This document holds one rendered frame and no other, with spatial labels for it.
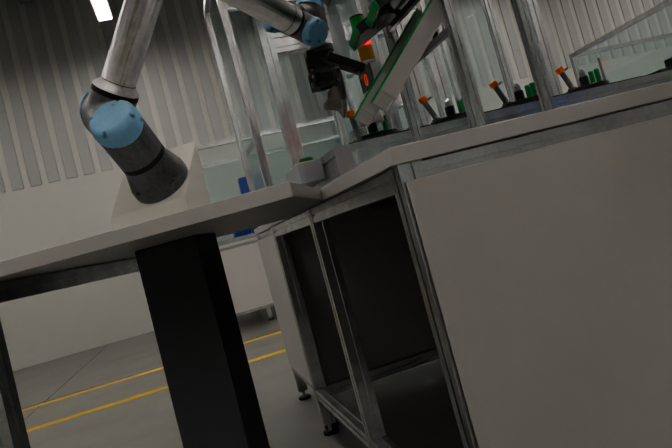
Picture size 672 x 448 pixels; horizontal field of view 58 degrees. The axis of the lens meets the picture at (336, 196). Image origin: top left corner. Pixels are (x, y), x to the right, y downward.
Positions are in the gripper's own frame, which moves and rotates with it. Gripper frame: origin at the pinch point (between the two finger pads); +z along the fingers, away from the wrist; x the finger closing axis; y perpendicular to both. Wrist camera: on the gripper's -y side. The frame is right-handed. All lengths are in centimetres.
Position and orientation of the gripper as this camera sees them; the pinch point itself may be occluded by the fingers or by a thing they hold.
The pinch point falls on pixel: (345, 113)
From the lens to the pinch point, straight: 178.6
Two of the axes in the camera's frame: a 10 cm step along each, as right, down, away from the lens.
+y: -9.4, 2.3, -2.6
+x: 2.4, -1.2, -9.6
